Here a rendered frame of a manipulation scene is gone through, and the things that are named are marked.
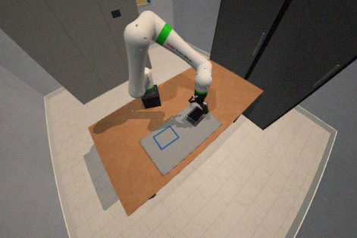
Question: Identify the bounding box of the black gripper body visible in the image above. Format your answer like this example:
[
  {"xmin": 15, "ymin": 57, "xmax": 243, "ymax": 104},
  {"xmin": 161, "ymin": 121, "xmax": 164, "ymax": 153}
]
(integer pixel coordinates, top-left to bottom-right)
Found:
[{"xmin": 195, "ymin": 98, "xmax": 205, "ymax": 105}]

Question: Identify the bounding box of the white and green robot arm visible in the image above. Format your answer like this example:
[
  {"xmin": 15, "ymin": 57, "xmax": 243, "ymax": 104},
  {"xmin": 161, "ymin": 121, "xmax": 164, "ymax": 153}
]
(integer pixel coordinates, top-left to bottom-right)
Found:
[{"xmin": 124, "ymin": 11, "xmax": 212, "ymax": 99}]

